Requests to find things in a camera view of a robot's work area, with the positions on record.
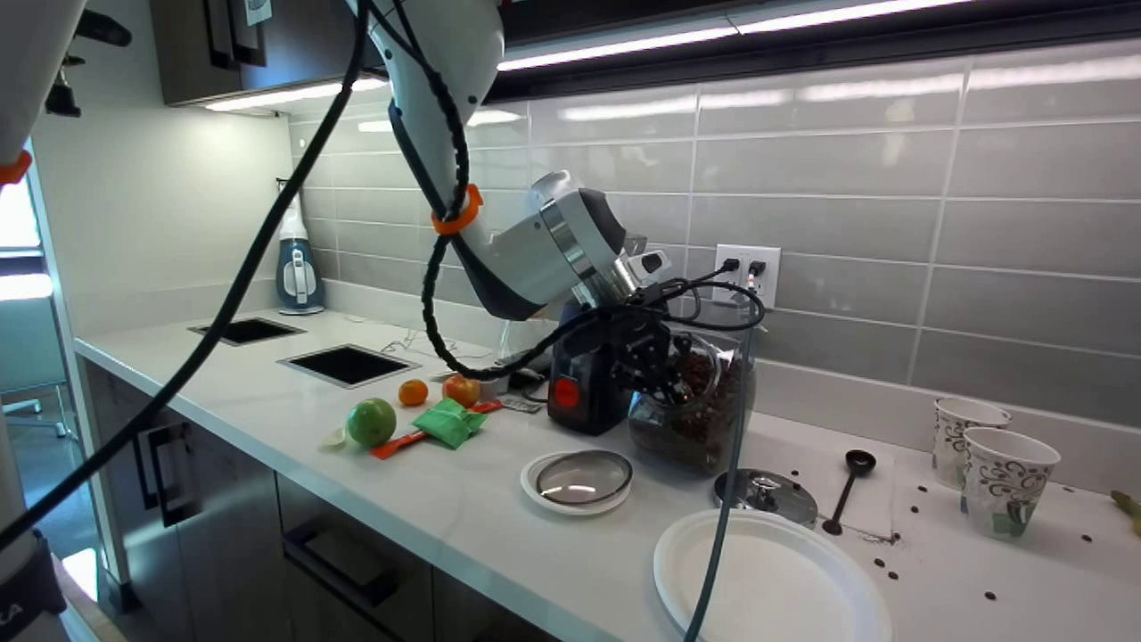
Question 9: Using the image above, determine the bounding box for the black camera on stand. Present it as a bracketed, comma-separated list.
[46, 12, 134, 121]

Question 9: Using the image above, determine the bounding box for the patterned paper cup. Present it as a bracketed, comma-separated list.
[925, 394, 1011, 486]
[959, 423, 1062, 543]

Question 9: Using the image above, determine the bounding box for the black coffee grinder glass hopper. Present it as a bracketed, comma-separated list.
[544, 295, 671, 437]

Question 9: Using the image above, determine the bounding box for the grey base cabinet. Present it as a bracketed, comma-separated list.
[76, 353, 574, 642]

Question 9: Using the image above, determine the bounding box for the red apple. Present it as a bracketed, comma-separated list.
[437, 369, 486, 410]

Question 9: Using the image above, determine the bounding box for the glass jar of coffee beans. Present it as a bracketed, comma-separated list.
[622, 333, 758, 480]

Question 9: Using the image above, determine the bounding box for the orange stick packet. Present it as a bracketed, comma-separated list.
[367, 428, 431, 462]

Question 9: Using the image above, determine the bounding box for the short under-cabinet light strip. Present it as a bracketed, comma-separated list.
[199, 77, 389, 117]

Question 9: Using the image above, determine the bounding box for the large white plate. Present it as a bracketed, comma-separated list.
[650, 507, 896, 642]

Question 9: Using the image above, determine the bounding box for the green apple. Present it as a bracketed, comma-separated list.
[341, 394, 399, 454]

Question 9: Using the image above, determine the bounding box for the dark upper wall cabinet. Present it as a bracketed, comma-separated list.
[147, 0, 1141, 109]

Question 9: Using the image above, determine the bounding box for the teal cable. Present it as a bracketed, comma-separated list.
[682, 259, 766, 642]

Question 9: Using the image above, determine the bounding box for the white outlet with black plugs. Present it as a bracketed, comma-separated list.
[712, 237, 785, 312]

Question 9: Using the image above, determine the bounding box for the yellow green banana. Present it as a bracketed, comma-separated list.
[1110, 486, 1141, 539]

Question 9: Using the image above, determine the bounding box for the black coffee scoop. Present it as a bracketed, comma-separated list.
[819, 446, 879, 539]

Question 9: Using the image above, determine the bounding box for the black cabinet door handle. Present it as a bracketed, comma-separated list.
[123, 410, 171, 514]
[149, 417, 205, 530]

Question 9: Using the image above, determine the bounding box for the orange cable strap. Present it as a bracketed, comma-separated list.
[427, 182, 488, 237]

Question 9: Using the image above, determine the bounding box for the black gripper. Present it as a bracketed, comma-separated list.
[630, 247, 729, 394]

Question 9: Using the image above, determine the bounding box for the long under-cabinet light strip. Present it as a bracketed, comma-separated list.
[496, 0, 974, 77]

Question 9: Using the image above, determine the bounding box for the small white plate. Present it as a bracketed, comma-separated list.
[518, 446, 639, 522]

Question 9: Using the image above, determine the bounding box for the black drawer handle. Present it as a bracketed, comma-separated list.
[281, 514, 407, 608]

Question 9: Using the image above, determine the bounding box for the thick smooth black cable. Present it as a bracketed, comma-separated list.
[0, 0, 370, 548]

